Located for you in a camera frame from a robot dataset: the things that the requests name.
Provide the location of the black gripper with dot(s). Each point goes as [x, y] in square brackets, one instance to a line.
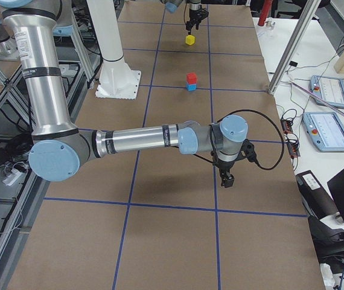
[225, 165]
[194, 11]

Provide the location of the yellow cube block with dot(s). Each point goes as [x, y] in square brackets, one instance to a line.
[190, 40]

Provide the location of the red cube block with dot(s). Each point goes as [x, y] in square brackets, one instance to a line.
[191, 78]

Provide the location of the blue cube block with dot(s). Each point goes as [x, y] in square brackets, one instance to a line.
[191, 86]

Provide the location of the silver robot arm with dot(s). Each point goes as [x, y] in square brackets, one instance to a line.
[172, 5]
[60, 147]

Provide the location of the red fire extinguisher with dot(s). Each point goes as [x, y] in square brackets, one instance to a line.
[264, 12]

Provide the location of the orange circuit board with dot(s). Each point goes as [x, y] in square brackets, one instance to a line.
[287, 126]

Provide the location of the near teach pendant tablet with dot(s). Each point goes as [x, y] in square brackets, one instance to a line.
[325, 130]

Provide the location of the teach pendant tablet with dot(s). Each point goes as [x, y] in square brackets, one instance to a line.
[325, 130]
[328, 89]

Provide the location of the far teach pendant tablet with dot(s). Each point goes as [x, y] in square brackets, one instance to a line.
[328, 89]

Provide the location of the white power strip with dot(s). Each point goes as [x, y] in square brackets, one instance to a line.
[12, 177]

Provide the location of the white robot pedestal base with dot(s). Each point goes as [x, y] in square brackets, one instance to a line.
[116, 79]

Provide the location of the aluminium frame post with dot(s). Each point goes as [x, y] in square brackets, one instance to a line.
[300, 28]

